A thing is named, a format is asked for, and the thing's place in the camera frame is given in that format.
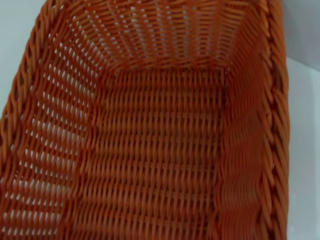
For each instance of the orange woven wicker basket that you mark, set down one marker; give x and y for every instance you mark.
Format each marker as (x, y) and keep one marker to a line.
(160, 140)

